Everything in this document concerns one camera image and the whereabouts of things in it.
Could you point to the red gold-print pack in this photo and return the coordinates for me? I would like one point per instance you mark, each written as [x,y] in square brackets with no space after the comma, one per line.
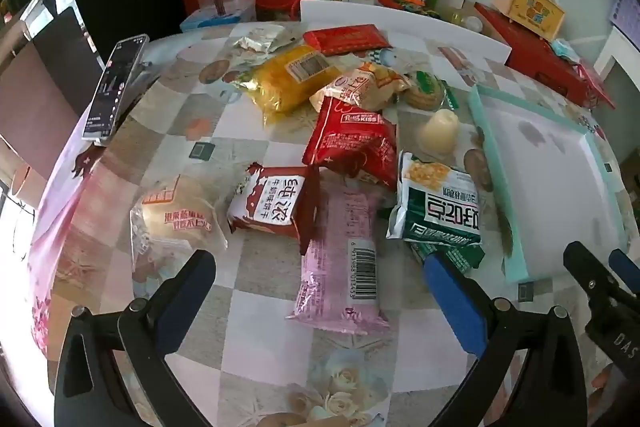
[347,38]

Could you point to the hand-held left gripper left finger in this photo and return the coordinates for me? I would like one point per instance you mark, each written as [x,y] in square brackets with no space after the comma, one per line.
[192,278]

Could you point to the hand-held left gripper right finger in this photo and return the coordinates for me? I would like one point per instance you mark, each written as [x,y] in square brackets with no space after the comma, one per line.
[450,297]

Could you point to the clear plastic bottle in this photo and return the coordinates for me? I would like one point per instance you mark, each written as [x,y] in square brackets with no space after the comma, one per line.
[472,22]

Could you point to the light blue cloth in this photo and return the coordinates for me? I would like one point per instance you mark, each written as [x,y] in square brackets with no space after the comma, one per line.
[565,49]

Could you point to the purple wall sheet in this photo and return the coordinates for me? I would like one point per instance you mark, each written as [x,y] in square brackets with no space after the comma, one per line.
[625,12]

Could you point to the clear bread packet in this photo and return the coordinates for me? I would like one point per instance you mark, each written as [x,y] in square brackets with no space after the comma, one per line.
[172,217]

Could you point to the crumpled silver wrapper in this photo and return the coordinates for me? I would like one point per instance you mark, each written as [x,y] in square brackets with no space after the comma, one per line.
[260,39]

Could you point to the yellow snack packet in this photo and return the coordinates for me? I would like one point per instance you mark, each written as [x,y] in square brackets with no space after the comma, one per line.
[285,82]

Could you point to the red flat gift box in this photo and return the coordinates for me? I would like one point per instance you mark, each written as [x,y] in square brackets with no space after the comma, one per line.
[545,57]

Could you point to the teal tray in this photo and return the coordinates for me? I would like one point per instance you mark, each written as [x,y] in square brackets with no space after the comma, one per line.
[545,187]

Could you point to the white shelf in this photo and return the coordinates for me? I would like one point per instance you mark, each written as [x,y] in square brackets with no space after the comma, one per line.
[622,57]

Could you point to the pink snack packet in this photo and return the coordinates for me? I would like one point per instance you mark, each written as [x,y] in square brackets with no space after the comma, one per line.
[340,252]

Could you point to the red plastic toy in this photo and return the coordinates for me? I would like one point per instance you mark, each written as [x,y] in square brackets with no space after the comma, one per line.
[387,0]

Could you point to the red snack packet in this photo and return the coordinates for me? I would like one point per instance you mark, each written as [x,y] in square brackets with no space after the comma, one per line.
[352,139]

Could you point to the brown cabinet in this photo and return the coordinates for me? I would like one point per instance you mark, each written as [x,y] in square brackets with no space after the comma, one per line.
[40,77]

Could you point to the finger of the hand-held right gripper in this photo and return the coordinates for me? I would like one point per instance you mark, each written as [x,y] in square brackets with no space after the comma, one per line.
[624,266]
[582,269]

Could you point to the green white snack packet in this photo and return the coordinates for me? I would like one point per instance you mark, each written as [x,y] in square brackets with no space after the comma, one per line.
[437,202]

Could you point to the black smartphone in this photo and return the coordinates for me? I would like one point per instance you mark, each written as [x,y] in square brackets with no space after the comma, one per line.
[112,87]

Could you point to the green cookie packet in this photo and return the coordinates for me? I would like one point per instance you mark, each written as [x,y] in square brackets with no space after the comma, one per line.
[427,92]

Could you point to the cream orange snack packet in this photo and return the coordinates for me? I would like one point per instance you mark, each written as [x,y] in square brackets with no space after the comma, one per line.
[357,87]

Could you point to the brown white biscuit packet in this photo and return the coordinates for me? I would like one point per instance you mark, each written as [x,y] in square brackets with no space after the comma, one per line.
[275,202]

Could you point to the pale yellow jelly cup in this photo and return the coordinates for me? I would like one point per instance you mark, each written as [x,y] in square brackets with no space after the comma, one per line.
[440,132]

